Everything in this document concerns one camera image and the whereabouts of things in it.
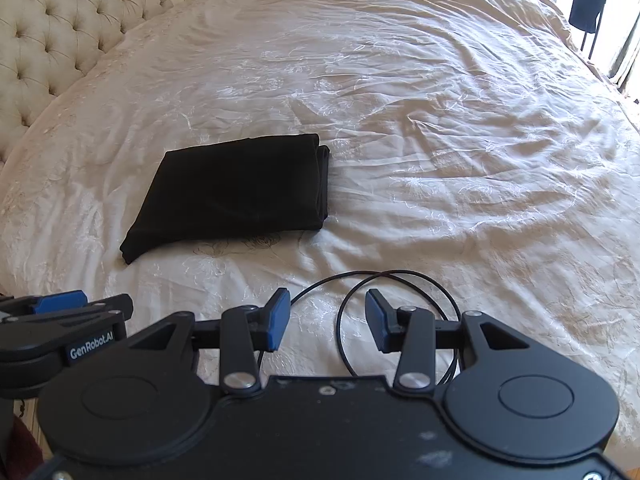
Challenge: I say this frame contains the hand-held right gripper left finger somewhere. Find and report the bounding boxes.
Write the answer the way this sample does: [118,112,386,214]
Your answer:
[127,287,292,396]

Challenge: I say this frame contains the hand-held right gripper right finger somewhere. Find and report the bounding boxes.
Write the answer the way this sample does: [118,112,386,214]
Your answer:
[365,287,532,392]

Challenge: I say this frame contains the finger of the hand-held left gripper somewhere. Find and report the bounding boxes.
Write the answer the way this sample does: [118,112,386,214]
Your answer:
[0,290,90,322]
[30,294,134,333]

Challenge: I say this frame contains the black pants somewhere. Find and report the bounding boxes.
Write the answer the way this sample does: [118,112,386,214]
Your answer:
[119,133,332,266]

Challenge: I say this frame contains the person's left forearm maroon sleeve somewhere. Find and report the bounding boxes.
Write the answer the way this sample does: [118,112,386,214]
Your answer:
[11,412,43,463]

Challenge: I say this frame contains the white bedside cabinet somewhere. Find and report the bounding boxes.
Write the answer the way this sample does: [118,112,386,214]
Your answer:
[17,399,51,448]

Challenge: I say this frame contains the cream embroidered bed cover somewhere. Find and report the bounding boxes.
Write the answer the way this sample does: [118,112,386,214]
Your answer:
[0,0,640,461]

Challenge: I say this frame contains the cream tufted headboard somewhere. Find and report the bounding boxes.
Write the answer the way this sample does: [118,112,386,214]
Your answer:
[0,0,198,163]

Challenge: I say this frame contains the thin black cable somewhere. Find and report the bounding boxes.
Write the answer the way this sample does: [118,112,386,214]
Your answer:
[256,270,462,387]

